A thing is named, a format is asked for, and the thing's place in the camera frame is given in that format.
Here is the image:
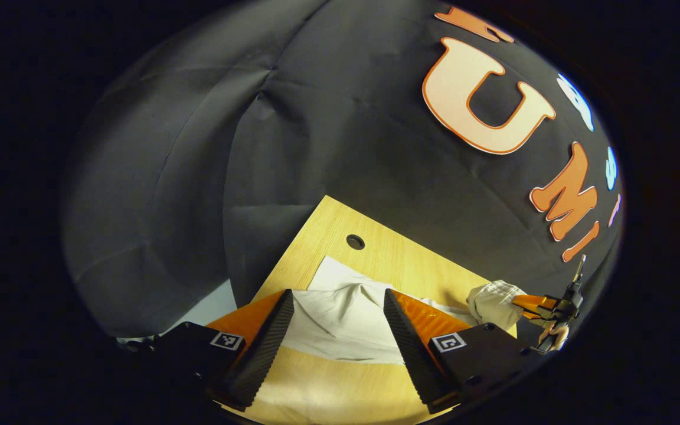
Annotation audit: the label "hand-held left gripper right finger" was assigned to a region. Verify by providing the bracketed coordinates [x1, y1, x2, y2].
[382, 288, 546, 416]

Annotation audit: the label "black backdrop cloth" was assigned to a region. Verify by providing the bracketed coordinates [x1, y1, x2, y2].
[61, 0, 625, 349]

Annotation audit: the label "white jeans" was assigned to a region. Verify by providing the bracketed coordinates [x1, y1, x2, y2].
[284, 255, 529, 365]

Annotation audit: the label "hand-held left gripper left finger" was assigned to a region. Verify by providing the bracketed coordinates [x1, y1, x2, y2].
[119, 288, 295, 413]

